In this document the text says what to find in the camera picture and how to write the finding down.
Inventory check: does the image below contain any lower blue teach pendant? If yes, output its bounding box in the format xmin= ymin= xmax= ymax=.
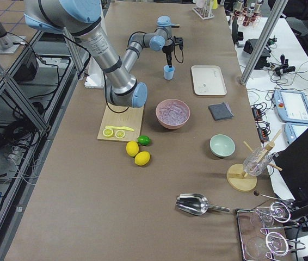
xmin=284 ymin=122 xmax=308 ymax=145

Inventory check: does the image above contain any aluminium frame post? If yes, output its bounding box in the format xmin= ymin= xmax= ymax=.
xmin=240 ymin=0 xmax=288 ymax=85

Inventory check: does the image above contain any yellow lemon nearer board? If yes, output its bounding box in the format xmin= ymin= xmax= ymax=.
xmin=126 ymin=141 xmax=139 ymax=157

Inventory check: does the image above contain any wooden ball stirrer stick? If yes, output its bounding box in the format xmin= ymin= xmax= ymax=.
xmin=253 ymin=190 xmax=278 ymax=200

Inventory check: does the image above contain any yellow plastic knife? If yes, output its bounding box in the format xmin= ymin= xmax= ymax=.
xmin=104 ymin=125 xmax=134 ymax=132

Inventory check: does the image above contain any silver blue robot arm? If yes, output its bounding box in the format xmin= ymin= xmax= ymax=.
xmin=24 ymin=0 xmax=172 ymax=108

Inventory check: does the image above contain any upper blue teach pendant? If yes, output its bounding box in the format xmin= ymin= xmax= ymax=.
xmin=272 ymin=90 xmax=308 ymax=124

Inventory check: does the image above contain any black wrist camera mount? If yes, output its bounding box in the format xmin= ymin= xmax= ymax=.
xmin=173 ymin=36 xmax=183 ymax=51

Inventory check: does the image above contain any wooden cutting board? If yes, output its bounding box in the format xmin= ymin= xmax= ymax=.
xmin=97 ymin=104 xmax=144 ymax=142

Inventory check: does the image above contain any lower hanging wine glass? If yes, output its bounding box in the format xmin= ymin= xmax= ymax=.
xmin=245 ymin=232 xmax=289 ymax=260

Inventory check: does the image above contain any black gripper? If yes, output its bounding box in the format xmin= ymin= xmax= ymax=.
xmin=162 ymin=45 xmax=174 ymax=65

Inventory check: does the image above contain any light blue plastic cup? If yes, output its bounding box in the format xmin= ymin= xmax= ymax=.
xmin=163 ymin=65 xmax=175 ymax=80

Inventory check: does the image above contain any clear glass mug on stand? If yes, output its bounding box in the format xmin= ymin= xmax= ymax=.
xmin=243 ymin=147 xmax=272 ymax=176

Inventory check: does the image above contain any pink bowl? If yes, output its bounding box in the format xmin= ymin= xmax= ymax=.
xmin=156 ymin=98 xmax=190 ymax=129

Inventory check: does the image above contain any cream rabbit tray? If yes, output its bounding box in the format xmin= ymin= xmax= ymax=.
xmin=191 ymin=65 xmax=227 ymax=96

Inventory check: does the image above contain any light green bowl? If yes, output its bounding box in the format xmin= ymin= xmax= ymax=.
xmin=210 ymin=134 xmax=236 ymax=158

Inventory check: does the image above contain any clear ice cubes pile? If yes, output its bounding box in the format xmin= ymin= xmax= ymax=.
xmin=158 ymin=101 xmax=189 ymax=126

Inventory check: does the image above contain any yellow lemon farther out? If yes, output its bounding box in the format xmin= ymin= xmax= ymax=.
xmin=134 ymin=151 xmax=151 ymax=166

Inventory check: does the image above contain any black monitor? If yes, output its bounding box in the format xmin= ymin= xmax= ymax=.
xmin=273 ymin=129 xmax=308 ymax=206

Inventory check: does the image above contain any grey folded cloth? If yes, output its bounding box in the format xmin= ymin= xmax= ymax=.
xmin=208 ymin=102 xmax=234 ymax=121

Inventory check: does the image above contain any steel ice scoop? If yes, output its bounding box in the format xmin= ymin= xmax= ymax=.
xmin=176 ymin=193 xmax=230 ymax=215

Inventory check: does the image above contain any pink plastic cup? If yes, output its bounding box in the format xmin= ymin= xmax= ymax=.
xmin=195 ymin=0 xmax=206 ymax=9

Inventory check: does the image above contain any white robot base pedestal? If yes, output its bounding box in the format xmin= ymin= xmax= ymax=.
xmin=84 ymin=55 xmax=105 ymax=90

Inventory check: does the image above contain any upper hanging wine glass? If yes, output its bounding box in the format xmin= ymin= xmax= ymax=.
xmin=250 ymin=201 xmax=291 ymax=228

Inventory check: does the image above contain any yellow plastic cup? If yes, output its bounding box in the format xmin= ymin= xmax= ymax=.
xmin=210 ymin=0 xmax=218 ymax=10

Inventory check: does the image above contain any green lime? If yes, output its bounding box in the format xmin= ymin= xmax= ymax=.
xmin=137 ymin=135 xmax=151 ymax=146

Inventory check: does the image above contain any white wire cup rack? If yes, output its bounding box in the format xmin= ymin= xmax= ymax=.
xmin=193 ymin=0 xmax=214 ymax=20

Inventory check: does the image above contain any hanging wine glass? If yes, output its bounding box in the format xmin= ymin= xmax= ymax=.
xmin=245 ymin=232 xmax=289 ymax=260
xmin=250 ymin=201 xmax=291 ymax=228

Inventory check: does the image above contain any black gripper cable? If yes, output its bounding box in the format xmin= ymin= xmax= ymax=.
xmin=61 ymin=27 xmax=184 ymax=113

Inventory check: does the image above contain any blue teach pendant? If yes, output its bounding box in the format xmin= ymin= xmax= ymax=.
xmin=272 ymin=90 xmax=308 ymax=124
xmin=284 ymin=122 xmax=308 ymax=145

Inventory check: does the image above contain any wooden cup tree stand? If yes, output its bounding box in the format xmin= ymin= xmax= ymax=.
xmin=226 ymin=130 xmax=282 ymax=192

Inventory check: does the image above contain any steel muddler black tip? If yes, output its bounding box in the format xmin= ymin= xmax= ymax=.
xmin=171 ymin=23 xmax=180 ymax=28

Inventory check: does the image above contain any lemon slice near knife handle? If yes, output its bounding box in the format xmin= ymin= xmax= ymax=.
xmin=102 ymin=128 xmax=114 ymax=138

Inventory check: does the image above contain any lemon slice near knife tip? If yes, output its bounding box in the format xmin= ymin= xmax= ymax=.
xmin=115 ymin=129 xmax=126 ymax=139

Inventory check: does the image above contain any black wire glass rack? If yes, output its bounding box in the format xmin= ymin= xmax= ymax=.
xmin=235 ymin=200 xmax=306 ymax=260

